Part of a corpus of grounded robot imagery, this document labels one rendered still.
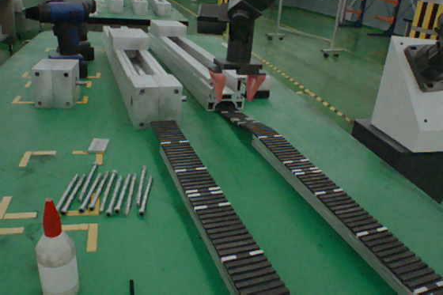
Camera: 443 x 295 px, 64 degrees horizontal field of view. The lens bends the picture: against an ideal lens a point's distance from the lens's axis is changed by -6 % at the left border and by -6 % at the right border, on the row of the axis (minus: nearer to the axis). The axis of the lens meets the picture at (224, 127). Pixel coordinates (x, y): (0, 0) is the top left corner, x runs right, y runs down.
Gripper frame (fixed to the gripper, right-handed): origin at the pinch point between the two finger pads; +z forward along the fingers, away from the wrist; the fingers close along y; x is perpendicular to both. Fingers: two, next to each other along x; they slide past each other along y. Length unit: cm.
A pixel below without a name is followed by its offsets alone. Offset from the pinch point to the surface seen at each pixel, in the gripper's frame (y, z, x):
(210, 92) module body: 4.7, -0.1, -4.2
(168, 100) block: 17.0, -1.7, 5.0
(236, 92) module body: -2.2, -0.1, -4.3
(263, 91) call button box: -14.2, 2.6, -12.6
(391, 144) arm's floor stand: -32.0, 5.0, 20.9
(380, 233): -1, 2, 50
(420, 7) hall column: -272, -21, -191
